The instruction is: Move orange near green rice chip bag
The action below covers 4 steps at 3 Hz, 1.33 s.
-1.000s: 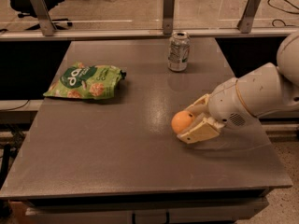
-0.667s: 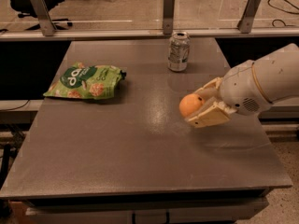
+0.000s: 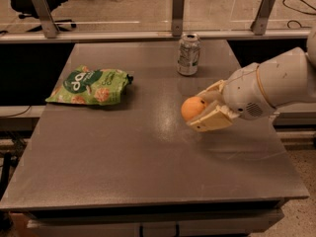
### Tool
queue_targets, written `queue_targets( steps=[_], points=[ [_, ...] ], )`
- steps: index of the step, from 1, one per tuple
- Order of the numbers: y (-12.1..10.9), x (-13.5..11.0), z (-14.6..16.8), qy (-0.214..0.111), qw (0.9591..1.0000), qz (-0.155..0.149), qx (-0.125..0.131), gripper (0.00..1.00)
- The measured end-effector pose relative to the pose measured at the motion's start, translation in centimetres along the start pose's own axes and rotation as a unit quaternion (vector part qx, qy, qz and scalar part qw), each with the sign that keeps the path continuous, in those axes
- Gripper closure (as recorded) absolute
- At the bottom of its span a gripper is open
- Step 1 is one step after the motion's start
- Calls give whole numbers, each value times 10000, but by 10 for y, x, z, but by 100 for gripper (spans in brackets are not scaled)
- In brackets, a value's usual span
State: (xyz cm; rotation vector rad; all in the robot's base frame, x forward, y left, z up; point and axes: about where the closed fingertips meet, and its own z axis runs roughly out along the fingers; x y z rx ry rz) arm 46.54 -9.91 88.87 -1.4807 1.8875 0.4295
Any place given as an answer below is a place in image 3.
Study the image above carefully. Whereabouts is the black floor cable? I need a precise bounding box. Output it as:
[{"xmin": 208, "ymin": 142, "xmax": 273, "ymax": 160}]
[{"xmin": 279, "ymin": 0, "xmax": 316, "ymax": 30}]

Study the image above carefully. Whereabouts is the orange fruit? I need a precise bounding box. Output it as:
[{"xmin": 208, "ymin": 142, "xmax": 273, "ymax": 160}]
[{"xmin": 181, "ymin": 97, "xmax": 207, "ymax": 121}]

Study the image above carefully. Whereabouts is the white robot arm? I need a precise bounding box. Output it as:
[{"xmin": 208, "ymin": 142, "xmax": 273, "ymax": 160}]
[{"xmin": 181, "ymin": 28, "xmax": 316, "ymax": 132}]

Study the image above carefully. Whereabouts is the clear glass barrier panel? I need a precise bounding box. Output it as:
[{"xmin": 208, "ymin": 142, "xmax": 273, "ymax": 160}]
[{"xmin": 0, "ymin": 0, "xmax": 316, "ymax": 35}]

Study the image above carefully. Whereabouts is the green rice chip bag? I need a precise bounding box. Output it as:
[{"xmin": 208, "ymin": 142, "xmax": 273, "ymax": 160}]
[{"xmin": 46, "ymin": 65, "xmax": 133, "ymax": 106}]

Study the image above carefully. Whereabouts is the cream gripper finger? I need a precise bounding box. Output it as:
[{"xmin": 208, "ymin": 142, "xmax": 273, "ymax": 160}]
[
  {"xmin": 197, "ymin": 80, "xmax": 225, "ymax": 104},
  {"xmin": 187, "ymin": 101, "xmax": 239, "ymax": 132}
]

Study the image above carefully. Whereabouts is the right metal bracket post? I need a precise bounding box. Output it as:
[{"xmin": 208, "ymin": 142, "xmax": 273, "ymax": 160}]
[{"xmin": 251, "ymin": 0, "xmax": 276, "ymax": 36}]

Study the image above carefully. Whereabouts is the metal bracket post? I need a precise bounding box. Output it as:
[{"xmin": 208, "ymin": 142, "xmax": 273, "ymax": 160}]
[
  {"xmin": 251, "ymin": 0, "xmax": 276, "ymax": 36},
  {"xmin": 171, "ymin": 0, "xmax": 185, "ymax": 37},
  {"xmin": 32, "ymin": 0, "xmax": 58, "ymax": 39}
]

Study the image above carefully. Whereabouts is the silver soda can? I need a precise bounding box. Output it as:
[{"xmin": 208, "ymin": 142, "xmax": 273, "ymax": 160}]
[{"xmin": 178, "ymin": 34, "xmax": 200, "ymax": 76}]

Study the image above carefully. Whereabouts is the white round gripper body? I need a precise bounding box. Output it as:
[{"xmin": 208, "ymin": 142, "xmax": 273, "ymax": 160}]
[{"xmin": 222, "ymin": 63, "xmax": 276, "ymax": 120}]

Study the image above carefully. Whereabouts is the left metal bracket post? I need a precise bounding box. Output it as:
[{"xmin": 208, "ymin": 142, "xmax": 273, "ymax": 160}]
[{"xmin": 32, "ymin": 0, "xmax": 58, "ymax": 39}]

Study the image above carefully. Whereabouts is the middle metal bracket post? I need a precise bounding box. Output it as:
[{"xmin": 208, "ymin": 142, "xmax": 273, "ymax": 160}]
[{"xmin": 171, "ymin": 0, "xmax": 185, "ymax": 37}]

